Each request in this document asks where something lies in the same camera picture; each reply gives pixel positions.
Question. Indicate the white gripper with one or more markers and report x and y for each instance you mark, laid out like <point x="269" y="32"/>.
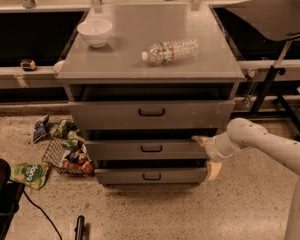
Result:
<point x="212" y="149"/>

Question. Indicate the grey drawer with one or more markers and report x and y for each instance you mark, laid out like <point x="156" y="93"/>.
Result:
<point x="150" y="114"/>
<point x="145" y="149"/>
<point x="151" y="176"/>

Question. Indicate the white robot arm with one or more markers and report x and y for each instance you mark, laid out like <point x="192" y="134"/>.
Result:
<point x="242" y="134"/>

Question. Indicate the grey drawer cabinet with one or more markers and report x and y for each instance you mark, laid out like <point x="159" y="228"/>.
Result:
<point x="116" y="72"/>

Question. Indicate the grey bottom drawer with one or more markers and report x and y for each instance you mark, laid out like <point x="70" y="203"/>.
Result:
<point x="151" y="176"/>

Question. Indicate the grey top drawer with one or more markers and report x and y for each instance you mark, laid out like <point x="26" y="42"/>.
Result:
<point x="150" y="114"/>

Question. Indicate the clear plastic water bottle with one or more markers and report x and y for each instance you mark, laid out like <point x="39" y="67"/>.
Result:
<point x="169" y="51"/>

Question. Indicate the red snack bag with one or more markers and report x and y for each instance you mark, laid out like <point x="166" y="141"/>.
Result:
<point x="86" y="168"/>

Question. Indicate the green snack pack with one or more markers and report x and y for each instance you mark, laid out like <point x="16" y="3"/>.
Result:
<point x="65" y="129"/>

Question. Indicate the black cylindrical tool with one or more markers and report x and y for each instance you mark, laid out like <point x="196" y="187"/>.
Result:
<point x="79" y="230"/>

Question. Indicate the black stand tray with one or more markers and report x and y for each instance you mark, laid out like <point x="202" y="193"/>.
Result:
<point x="265" y="38"/>

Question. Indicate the white ceramic bowl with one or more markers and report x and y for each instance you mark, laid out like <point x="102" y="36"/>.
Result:
<point x="95" y="32"/>

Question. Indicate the blue chip bag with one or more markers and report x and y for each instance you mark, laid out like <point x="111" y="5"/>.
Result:
<point x="40" y="129"/>

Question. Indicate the green snack bag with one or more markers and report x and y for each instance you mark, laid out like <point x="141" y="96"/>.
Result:
<point x="32" y="175"/>

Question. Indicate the tape measure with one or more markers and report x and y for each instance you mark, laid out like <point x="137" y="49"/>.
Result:
<point x="28" y="65"/>

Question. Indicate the black chair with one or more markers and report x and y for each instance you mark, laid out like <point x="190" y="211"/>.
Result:
<point x="10" y="194"/>

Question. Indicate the wire basket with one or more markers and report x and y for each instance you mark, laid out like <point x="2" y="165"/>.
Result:
<point x="59" y="149"/>

